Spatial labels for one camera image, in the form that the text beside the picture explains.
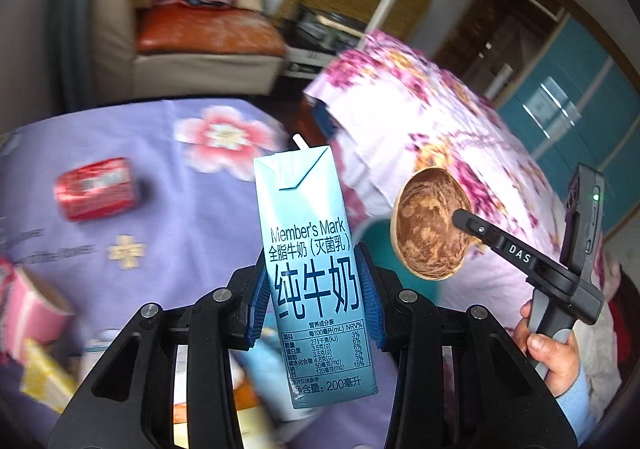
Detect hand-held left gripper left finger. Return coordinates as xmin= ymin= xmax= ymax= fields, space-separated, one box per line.
xmin=47 ymin=243 xmax=273 ymax=449

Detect teal plastic bin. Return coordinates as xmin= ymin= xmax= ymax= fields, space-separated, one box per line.
xmin=352 ymin=218 xmax=401 ymax=270

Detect light blue milk carton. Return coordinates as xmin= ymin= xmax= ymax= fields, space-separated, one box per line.
xmin=252 ymin=145 xmax=380 ymax=411

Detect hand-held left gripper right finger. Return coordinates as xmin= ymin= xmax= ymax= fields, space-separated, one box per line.
xmin=356 ymin=243 xmax=583 ymax=449

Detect brown coconut shell bowl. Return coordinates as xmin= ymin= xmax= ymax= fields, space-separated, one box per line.
xmin=390 ymin=167 xmax=488 ymax=282

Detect brown wooden wardrobe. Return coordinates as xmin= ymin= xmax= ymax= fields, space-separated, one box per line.
xmin=434 ymin=0 xmax=640 ymax=102

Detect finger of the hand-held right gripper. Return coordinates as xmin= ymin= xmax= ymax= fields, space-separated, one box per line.
xmin=451 ymin=208 xmax=553 ymax=280

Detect teal glass cabinet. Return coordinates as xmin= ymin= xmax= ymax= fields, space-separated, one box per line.
xmin=492 ymin=13 xmax=640 ymax=241

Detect pink paper cup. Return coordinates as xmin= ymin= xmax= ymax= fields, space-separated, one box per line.
xmin=0 ymin=256 xmax=76 ymax=365

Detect grey metal frame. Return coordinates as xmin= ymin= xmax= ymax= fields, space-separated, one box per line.
xmin=59 ymin=0 xmax=102 ymax=110

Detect person's right forearm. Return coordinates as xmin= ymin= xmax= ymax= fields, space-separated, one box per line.
xmin=549 ymin=368 xmax=607 ymax=441

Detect red drink can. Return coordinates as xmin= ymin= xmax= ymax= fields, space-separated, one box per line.
xmin=52 ymin=157 xmax=139 ymax=222

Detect beige armchair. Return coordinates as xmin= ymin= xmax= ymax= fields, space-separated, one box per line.
xmin=95 ymin=0 xmax=289 ymax=102

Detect pink floral cloth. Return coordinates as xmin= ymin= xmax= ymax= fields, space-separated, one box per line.
xmin=302 ymin=29 xmax=621 ymax=430

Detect grey appliance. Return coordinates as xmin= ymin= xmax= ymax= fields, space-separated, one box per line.
xmin=282 ymin=4 xmax=370 ymax=80

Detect orange seat cushion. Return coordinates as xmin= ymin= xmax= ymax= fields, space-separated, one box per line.
xmin=136 ymin=6 xmax=287 ymax=57

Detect purple floral tablecloth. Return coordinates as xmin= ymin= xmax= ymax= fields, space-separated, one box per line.
xmin=0 ymin=96 xmax=396 ymax=449

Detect person's right hand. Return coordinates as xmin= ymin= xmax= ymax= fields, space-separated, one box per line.
xmin=514 ymin=300 xmax=583 ymax=397

